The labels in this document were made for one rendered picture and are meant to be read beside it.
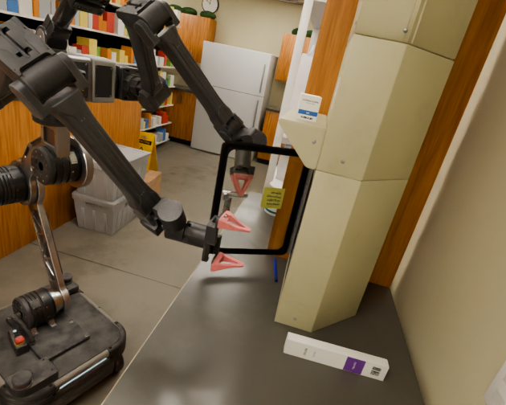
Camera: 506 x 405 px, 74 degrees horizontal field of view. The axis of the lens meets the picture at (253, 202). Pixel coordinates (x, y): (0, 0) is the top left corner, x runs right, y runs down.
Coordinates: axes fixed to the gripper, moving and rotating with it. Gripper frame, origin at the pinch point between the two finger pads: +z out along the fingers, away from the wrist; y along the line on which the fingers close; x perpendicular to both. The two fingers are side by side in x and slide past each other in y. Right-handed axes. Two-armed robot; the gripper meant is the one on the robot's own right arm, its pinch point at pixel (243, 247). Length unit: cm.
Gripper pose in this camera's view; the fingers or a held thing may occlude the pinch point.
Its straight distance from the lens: 82.1
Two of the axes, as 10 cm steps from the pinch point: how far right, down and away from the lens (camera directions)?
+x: 2.1, -3.3, 9.2
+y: 1.8, -9.1, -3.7
